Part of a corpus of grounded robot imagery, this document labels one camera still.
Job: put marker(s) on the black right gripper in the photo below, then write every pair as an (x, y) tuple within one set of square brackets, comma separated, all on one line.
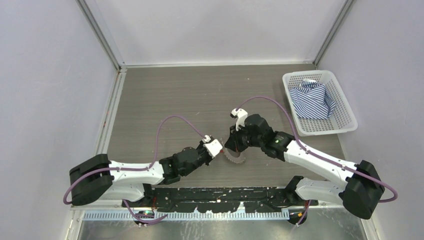
[(233, 142)]

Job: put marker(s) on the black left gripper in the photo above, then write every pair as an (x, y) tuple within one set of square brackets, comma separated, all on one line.
[(201, 145)]

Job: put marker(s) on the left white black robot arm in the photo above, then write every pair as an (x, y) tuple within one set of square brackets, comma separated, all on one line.
[(99, 178)]

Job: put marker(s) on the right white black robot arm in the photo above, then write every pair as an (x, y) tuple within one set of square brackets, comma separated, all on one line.
[(355, 186)]

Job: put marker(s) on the blue striped shirt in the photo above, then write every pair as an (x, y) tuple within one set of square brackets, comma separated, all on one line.
[(312, 100)]

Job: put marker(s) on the white plastic basket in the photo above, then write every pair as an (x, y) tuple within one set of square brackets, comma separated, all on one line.
[(341, 121)]

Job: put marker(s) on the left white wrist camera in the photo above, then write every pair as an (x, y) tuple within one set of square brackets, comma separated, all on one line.
[(212, 145)]

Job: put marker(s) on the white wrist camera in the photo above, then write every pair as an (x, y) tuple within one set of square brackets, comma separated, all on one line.
[(240, 115), (212, 145)]

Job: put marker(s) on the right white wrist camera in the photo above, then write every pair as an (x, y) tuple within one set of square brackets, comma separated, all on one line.
[(240, 115)]

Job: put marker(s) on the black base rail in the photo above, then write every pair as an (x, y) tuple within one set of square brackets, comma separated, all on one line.
[(218, 199)]

